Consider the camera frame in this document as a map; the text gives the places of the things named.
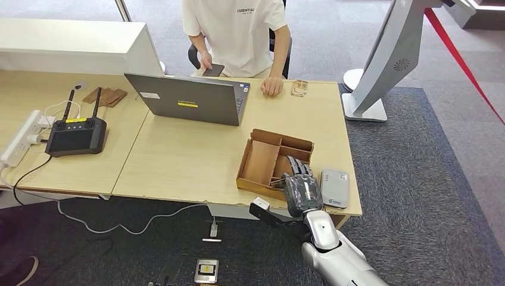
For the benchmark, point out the person's left hand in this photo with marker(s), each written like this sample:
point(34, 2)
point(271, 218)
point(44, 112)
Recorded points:
point(272, 86)

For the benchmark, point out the person's right hand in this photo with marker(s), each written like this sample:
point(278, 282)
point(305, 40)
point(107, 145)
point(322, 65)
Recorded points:
point(205, 62)

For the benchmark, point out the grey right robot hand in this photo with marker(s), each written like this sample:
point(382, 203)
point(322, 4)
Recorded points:
point(301, 195)

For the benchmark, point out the black smartphone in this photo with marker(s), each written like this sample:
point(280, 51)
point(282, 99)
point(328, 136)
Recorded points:
point(215, 70)

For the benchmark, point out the wooden organizer tray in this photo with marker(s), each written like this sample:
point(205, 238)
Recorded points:
point(260, 162)

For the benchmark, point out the person's right forearm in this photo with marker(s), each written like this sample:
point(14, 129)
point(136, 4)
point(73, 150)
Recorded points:
point(199, 45)

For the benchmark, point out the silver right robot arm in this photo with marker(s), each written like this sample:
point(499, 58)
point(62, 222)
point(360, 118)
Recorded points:
point(335, 260)

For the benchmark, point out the person's left forearm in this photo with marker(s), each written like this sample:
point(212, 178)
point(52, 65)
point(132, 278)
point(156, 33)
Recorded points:
point(281, 55)

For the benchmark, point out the grey card reader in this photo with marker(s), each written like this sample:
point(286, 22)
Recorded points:
point(334, 187)

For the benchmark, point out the person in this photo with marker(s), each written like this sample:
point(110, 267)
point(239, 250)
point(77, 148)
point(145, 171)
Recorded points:
point(236, 39)

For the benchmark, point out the brown wooden card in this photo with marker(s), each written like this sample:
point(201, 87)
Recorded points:
point(92, 95)
point(116, 96)

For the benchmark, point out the black office chair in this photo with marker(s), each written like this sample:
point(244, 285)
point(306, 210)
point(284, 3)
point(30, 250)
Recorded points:
point(191, 55)

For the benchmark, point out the grey laptop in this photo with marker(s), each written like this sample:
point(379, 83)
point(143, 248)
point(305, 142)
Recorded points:
point(185, 98)

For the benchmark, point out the open floor socket with plug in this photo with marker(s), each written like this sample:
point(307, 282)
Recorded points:
point(213, 229)

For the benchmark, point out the silver stanchion pole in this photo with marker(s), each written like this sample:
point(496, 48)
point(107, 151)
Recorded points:
point(123, 10)

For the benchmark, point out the silver floor socket plate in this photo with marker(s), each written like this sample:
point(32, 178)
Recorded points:
point(206, 270)

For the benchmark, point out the grey round desk grommet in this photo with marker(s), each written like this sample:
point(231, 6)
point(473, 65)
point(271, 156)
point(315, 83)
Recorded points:
point(81, 85)

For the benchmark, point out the silver kiosk stand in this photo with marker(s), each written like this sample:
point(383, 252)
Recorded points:
point(394, 51)

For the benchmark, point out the white counter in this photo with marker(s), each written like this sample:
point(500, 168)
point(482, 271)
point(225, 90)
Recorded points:
point(71, 39)

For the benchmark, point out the black remote controller with antennas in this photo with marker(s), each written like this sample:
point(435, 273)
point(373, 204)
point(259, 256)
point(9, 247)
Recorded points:
point(75, 138)

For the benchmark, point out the white charger brick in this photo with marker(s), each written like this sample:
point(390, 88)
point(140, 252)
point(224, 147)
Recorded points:
point(46, 121)

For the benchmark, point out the red barrier belt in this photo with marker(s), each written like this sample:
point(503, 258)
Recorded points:
point(455, 49)

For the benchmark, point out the white power plug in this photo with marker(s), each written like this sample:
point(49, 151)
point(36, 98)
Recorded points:
point(33, 139)

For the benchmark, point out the white power strip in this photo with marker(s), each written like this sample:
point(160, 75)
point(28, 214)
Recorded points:
point(19, 138)

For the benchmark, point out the grey white platform base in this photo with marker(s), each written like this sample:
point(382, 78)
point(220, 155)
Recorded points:
point(485, 15)

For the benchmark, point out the dark shoe tan sole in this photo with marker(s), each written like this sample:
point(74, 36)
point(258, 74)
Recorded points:
point(25, 274)

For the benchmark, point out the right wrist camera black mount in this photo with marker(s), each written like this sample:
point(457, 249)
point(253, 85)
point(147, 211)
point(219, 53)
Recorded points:
point(260, 204)

